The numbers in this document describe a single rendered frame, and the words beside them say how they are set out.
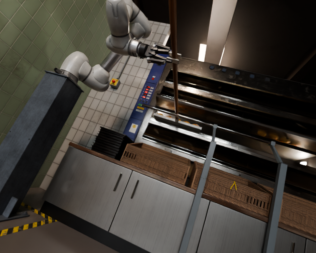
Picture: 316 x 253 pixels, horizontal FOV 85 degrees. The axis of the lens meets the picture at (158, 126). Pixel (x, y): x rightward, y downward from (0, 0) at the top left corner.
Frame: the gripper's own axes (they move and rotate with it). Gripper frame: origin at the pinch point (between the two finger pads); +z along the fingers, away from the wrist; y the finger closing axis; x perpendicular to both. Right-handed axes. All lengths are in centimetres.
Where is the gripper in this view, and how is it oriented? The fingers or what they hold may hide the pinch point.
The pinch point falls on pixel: (174, 57)
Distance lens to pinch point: 102.9
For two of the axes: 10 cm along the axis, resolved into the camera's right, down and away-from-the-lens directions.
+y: -3.6, 9.0, -2.6
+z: 9.3, 3.1, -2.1
